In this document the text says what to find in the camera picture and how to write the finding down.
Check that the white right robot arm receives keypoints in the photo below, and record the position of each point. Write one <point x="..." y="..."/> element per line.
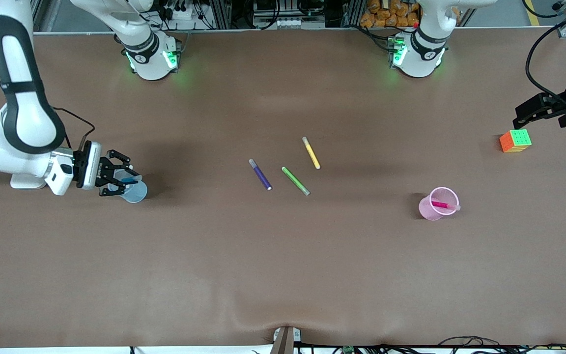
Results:
<point x="17" y="98"/>

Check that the white power strip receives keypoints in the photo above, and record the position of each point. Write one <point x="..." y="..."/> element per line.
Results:
<point x="182" y="13"/>

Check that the white stand with pole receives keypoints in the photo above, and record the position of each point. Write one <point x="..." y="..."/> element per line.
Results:
<point x="27" y="183"/>

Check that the aluminium profile rack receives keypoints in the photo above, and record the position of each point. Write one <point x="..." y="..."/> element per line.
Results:
<point x="224" y="12"/>

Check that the green marker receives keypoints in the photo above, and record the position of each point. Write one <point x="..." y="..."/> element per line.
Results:
<point x="295" y="180"/>

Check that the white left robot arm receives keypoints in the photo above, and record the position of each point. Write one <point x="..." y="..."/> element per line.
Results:
<point x="423" y="49"/>

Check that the pink marker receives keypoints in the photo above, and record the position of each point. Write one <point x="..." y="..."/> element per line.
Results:
<point x="442" y="204"/>

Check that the orange packed items pile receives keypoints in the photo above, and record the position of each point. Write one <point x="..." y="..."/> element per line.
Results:
<point x="391" y="14"/>

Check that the pink plastic cup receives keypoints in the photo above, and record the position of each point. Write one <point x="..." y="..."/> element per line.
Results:
<point x="430" y="210"/>

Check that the purple marker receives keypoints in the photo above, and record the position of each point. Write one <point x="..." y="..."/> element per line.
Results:
<point x="260" y="175"/>

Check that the colourful puzzle cube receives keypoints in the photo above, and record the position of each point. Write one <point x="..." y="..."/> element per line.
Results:
<point x="519" y="140"/>

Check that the blue plastic cup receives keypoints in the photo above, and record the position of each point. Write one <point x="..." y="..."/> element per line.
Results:
<point x="136" y="193"/>

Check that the yellow marker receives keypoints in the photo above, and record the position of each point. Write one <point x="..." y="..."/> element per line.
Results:
<point x="311" y="153"/>

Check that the blue marker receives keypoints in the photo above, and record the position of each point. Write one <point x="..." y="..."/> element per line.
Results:
<point x="128" y="181"/>

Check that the metal table edge bracket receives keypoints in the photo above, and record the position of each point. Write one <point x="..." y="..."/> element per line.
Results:
<point x="285" y="339"/>

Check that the white terminal strip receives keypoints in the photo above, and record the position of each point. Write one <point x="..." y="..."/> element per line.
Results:
<point x="290" y="22"/>

